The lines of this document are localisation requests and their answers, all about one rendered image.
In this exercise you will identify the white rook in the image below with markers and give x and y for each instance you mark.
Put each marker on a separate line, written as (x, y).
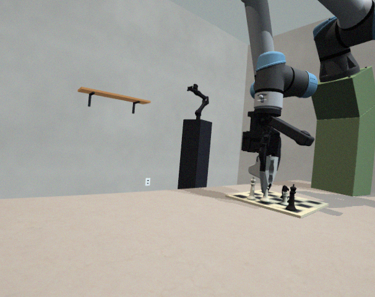
(284, 201)

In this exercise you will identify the white chess queen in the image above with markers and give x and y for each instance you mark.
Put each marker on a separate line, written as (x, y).
(265, 196)

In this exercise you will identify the white chess king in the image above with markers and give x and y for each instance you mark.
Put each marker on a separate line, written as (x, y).
(251, 195)

